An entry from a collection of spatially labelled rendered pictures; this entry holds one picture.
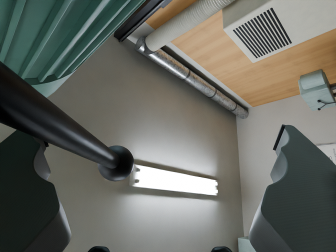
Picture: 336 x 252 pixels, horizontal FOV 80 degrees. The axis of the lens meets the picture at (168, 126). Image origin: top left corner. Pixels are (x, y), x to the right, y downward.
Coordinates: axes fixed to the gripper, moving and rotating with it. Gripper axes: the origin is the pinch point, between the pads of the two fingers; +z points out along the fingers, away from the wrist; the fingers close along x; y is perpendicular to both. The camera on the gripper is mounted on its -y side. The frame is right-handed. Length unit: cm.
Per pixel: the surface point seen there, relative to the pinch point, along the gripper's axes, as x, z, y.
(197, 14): 25, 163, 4
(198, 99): 47, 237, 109
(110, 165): -4.2, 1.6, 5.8
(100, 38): -5.0, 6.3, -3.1
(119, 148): -4.1, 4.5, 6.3
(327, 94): 155, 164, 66
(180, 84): 21, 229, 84
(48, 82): -10.7, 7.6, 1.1
